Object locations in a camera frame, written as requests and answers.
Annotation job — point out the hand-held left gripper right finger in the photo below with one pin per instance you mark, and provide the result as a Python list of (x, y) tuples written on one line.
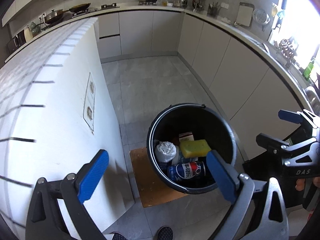
[(222, 177)]

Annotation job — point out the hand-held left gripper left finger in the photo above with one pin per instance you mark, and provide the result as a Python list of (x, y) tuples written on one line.
[(93, 177)]

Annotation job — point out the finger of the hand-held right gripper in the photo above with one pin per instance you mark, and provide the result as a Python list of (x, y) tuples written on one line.
[(290, 116), (270, 143)]

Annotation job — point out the blue soda can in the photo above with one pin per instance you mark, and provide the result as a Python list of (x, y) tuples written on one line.
[(185, 171)]

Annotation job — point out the yellow-green sponge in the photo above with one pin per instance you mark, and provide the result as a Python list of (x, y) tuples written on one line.
[(193, 148)]

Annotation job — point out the red white carton box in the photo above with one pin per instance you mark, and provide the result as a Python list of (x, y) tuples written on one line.
[(186, 137)]

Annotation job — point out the white plastic bag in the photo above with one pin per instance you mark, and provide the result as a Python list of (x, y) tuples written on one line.
[(165, 151)]

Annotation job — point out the black bucket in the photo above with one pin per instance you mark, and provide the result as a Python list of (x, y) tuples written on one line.
[(190, 120)]

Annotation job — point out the person's right hand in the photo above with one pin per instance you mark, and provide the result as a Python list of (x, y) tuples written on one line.
[(299, 184)]

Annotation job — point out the steel sink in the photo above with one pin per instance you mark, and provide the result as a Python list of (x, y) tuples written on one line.
[(312, 96)]

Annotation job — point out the green bottle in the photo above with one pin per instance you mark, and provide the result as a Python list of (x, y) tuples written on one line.
[(309, 70)]

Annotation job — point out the wooden stool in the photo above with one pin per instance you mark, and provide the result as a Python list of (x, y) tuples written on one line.
[(147, 185)]

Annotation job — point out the person's dark shoe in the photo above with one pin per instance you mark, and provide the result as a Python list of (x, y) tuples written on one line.
[(120, 237), (165, 233)]

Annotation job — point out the socket panel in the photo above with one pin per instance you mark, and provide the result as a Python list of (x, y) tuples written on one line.
[(90, 105)]

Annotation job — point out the white checked table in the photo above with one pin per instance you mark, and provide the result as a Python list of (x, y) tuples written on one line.
[(62, 105)]

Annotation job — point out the kitchen window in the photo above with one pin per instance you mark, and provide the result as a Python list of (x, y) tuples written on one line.
[(300, 25)]

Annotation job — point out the white colander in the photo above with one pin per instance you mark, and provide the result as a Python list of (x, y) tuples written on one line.
[(261, 17)]

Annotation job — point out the hanging yellow blue cloths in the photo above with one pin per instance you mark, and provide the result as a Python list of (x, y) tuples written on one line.
[(276, 11)]

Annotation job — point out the white cutting board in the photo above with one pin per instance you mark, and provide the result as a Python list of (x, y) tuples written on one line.
[(245, 15)]

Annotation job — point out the black utensil holder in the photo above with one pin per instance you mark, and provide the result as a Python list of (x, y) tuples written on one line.
[(213, 11)]

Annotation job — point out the steel utensil rack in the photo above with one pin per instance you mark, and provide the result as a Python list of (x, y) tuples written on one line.
[(197, 0)]

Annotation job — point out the grey kitchen counter cabinets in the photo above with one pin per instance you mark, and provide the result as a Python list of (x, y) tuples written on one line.
[(162, 32)]

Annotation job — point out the dark glass bottle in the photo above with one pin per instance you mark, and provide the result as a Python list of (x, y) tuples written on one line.
[(185, 1)]

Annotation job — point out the black microwave oven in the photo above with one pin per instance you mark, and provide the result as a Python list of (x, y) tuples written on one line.
[(15, 42)]

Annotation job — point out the white jug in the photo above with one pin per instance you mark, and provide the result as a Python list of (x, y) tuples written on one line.
[(28, 33)]

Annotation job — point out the grey-green jar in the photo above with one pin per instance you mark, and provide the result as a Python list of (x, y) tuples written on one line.
[(34, 28)]

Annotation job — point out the lidded cooking pot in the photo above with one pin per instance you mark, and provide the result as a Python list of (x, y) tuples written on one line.
[(53, 17)]

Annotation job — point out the yellow oil bottle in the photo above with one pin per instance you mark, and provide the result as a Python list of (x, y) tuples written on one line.
[(164, 2)]

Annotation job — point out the dark wok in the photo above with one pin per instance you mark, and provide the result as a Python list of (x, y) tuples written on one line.
[(80, 7)]

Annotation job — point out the black gas stove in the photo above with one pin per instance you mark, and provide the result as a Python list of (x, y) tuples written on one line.
[(108, 6)]

